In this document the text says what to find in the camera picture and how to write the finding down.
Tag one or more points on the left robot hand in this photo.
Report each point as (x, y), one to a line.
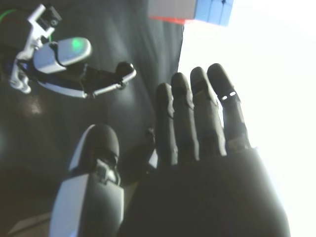
(197, 192)

